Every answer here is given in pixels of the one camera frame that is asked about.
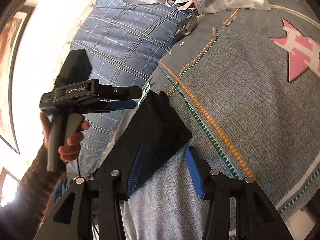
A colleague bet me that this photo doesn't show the black pants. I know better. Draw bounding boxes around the black pants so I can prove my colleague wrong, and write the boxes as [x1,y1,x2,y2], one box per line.
[97,91,192,198]

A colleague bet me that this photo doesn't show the left forearm knitted sleeve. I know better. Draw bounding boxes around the left forearm knitted sleeve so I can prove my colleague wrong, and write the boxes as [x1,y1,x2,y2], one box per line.
[1,146,64,239]

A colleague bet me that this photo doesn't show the blue plaid pillow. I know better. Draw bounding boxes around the blue plaid pillow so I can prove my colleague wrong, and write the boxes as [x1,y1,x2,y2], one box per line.
[65,0,193,176]

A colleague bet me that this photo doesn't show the small dark grey object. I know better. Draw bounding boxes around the small dark grey object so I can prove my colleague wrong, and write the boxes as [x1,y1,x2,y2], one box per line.
[172,11,197,44]

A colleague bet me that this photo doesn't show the grey patterned bedspread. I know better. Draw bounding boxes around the grey patterned bedspread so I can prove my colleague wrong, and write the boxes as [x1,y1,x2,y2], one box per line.
[120,3,320,240]

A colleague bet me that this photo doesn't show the framed wall picture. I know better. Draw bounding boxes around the framed wall picture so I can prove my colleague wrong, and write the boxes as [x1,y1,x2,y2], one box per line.
[1,5,34,154]

